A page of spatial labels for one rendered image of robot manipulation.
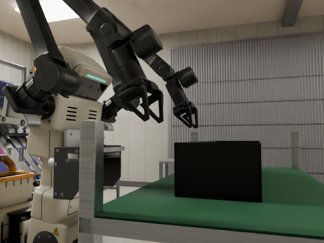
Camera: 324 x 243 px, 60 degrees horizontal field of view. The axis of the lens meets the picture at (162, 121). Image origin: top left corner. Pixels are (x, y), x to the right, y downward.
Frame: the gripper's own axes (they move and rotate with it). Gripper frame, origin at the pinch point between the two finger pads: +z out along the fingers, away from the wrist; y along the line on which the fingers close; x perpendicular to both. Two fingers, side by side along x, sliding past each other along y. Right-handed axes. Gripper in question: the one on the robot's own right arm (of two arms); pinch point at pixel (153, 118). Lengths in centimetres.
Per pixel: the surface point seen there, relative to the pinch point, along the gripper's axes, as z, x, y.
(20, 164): -57, 185, 145
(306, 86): -31, -136, 520
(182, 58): -204, 45, 515
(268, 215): 26.4, -15.4, -16.1
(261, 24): -183, -125, 525
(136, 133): -108, 215, 515
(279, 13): -174, -157, 497
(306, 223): 28.6, -20.0, -18.8
